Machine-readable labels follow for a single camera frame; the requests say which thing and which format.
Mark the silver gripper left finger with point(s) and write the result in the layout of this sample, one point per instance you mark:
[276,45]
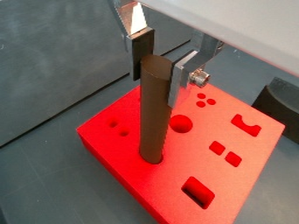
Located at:
[140,35]

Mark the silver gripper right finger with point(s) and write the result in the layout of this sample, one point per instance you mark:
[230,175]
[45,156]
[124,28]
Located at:
[189,67]

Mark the dark oval peg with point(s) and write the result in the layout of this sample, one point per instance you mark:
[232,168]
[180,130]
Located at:
[156,111]

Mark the black curved holder stand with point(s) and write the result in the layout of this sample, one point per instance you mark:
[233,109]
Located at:
[278,101]

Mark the red shape-sorting block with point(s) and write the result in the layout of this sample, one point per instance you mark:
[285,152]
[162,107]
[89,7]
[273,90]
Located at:
[218,145]

